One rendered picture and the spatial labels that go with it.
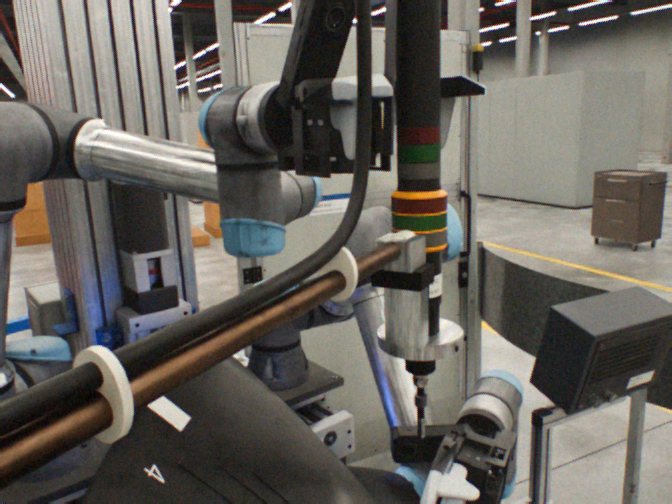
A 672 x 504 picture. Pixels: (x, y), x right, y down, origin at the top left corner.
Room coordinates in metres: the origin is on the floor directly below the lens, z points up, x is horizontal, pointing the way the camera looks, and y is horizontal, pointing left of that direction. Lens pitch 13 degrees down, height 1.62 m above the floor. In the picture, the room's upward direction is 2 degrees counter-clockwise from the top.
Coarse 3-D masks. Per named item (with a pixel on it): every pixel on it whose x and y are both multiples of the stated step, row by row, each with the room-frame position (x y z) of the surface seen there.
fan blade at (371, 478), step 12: (348, 468) 0.67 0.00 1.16; (360, 468) 0.68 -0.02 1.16; (372, 468) 0.69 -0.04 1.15; (360, 480) 0.63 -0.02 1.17; (372, 480) 0.64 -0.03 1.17; (384, 480) 0.65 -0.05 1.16; (396, 480) 0.65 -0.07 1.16; (372, 492) 0.60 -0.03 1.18; (384, 492) 0.60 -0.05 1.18; (396, 492) 0.61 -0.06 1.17; (408, 492) 0.61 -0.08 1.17
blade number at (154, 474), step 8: (144, 456) 0.33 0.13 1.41; (152, 456) 0.34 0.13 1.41; (144, 464) 0.33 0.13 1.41; (152, 464) 0.33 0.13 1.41; (160, 464) 0.33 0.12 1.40; (136, 472) 0.32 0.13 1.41; (144, 472) 0.32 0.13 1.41; (152, 472) 0.33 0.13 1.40; (160, 472) 0.33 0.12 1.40; (168, 472) 0.33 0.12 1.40; (176, 472) 0.34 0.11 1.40; (144, 480) 0.32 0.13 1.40; (152, 480) 0.32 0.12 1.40; (160, 480) 0.32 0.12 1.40; (168, 480) 0.33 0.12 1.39; (160, 488) 0.32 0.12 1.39; (168, 488) 0.32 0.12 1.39
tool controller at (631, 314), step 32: (640, 288) 1.13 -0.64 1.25; (576, 320) 0.99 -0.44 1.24; (608, 320) 1.00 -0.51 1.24; (640, 320) 1.00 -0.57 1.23; (544, 352) 1.04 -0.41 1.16; (576, 352) 0.97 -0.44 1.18; (608, 352) 0.97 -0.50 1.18; (640, 352) 1.02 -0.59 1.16; (544, 384) 1.04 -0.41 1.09; (576, 384) 0.97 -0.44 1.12; (608, 384) 1.01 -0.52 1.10; (640, 384) 1.06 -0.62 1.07
